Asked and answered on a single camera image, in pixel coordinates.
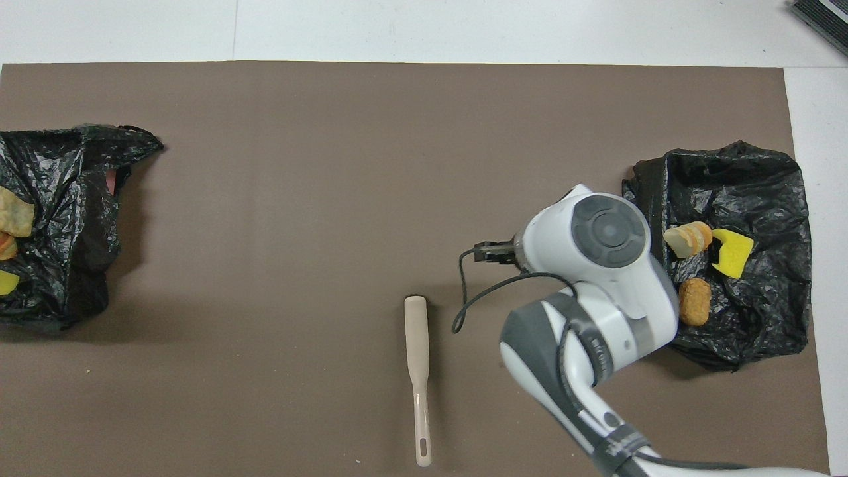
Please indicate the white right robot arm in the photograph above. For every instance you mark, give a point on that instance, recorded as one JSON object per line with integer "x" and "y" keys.
{"x": 596, "y": 265}

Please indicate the bin lined with black bag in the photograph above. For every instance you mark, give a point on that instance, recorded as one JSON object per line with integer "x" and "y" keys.
{"x": 73, "y": 199}
{"x": 762, "y": 192}

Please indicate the brown table mat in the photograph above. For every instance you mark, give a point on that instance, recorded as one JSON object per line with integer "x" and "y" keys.
{"x": 331, "y": 165}

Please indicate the yellow sponge piece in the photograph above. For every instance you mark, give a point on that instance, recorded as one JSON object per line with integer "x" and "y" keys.
{"x": 8, "y": 283}
{"x": 732, "y": 255}

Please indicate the dark ribbed box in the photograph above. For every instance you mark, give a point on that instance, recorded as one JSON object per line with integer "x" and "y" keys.
{"x": 825, "y": 16}

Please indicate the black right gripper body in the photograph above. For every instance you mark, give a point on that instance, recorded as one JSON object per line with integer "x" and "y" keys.
{"x": 497, "y": 252}

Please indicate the pale beige foam chunk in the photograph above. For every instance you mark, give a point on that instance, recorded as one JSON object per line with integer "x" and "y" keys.
{"x": 688, "y": 240}
{"x": 14, "y": 213}
{"x": 6, "y": 246}

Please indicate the orange-brown sponge lump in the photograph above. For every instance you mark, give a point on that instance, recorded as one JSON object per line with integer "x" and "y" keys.
{"x": 694, "y": 301}

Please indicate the beige hand brush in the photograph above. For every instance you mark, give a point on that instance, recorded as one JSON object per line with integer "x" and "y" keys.
{"x": 417, "y": 344}

